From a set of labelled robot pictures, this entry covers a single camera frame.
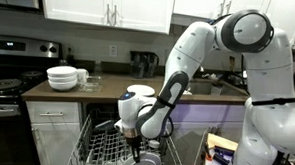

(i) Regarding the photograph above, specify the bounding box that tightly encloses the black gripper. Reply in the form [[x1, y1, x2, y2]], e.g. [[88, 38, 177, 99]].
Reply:
[[126, 135, 143, 164]]

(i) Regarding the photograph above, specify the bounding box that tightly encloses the grey dishwasher door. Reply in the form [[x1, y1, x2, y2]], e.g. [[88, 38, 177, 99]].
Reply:
[[163, 126, 209, 165]]

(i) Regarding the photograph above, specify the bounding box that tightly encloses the small white cup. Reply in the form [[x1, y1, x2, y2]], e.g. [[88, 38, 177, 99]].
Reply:
[[148, 140, 161, 150]]

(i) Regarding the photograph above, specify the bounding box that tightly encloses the white lower cabinet panel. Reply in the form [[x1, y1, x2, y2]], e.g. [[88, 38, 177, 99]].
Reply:
[[166, 101, 249, 145]]

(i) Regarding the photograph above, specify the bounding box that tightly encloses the white lower cabinet door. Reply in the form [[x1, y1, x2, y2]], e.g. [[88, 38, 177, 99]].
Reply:
[[29, 120, 84, 165]]

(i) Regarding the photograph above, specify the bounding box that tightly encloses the clear glass container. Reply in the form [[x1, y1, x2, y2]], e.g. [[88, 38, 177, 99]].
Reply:
[[78, 75, 103, 93]]

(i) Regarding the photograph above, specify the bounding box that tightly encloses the wooden board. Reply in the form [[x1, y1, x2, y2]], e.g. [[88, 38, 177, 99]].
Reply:
[[206, 132, 239, 153]]

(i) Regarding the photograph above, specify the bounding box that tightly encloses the blue black tool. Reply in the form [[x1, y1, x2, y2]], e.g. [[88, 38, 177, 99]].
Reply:
[[212, 144, 237, 165]]

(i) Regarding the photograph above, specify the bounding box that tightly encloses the black coffee maker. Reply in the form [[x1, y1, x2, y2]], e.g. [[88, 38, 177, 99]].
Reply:
[[128, 50, 161, 81]]

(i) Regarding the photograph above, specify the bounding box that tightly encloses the clear glass jar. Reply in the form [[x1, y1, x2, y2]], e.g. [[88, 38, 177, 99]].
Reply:
[[93, 59, 104, 79]]

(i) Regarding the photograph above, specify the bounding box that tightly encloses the white drawer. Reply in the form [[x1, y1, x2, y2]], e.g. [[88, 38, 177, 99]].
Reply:
[[25, 99, 83, 126]]

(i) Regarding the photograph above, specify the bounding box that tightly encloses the white mug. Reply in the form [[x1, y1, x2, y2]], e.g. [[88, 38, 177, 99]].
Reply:
[[75, 67, 90, 85]]

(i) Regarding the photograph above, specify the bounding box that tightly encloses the white bowl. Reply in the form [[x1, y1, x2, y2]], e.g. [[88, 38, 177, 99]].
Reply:
[[47, 78, 79, 92], [46, 65, 78, 79], [46, 73, 79, 85]]

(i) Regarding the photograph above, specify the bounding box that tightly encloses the kitchen sink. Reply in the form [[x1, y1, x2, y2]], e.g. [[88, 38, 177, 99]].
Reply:
[[186, 79, 251, 98]]

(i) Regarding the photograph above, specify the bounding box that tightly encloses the dark glass bottle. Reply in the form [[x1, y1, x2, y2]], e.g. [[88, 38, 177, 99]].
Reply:
[[65, 46, 77, 67]]

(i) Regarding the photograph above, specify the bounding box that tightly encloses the black dish drainer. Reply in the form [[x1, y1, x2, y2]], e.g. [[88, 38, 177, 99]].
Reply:
[[226, 69, 248, 89]]

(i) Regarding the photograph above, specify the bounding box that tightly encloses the black and steel stove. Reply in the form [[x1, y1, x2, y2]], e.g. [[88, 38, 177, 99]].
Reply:
[[0, 35, 62, 165]]

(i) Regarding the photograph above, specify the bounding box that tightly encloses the wire dishwasher rack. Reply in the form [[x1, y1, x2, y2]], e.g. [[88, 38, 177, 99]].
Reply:
[[66, 108, 186, 165]]

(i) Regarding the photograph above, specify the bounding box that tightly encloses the black handled utensil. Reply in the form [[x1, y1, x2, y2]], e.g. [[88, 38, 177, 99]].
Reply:
[[91, 118, 119, 136]]

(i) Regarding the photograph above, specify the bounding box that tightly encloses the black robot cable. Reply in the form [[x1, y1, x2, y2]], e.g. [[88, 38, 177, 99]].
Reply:
[[158, 114, 176, 140]]

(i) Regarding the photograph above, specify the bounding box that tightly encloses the white wall outlet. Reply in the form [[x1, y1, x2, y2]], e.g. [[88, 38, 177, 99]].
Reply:
[[108, 44, 118, 58]]

